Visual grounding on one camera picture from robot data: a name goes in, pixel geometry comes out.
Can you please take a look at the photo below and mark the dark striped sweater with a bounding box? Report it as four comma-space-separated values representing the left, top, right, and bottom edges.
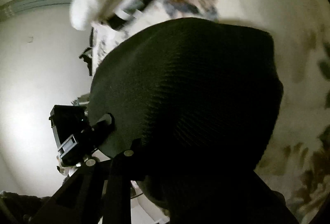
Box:
89, 17, 300, 224

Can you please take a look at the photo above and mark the grey green curtain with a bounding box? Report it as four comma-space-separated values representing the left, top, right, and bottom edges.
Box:
0, 0, 78, 18

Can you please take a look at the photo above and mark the bed with floral sheet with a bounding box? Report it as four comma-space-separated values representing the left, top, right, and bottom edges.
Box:
89, 0, 330, 224

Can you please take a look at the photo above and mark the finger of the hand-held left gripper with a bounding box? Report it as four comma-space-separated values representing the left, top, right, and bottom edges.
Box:
89, 113, 115, 137

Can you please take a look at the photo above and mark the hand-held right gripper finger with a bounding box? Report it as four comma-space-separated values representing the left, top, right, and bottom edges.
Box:
30, 138, 144, 224

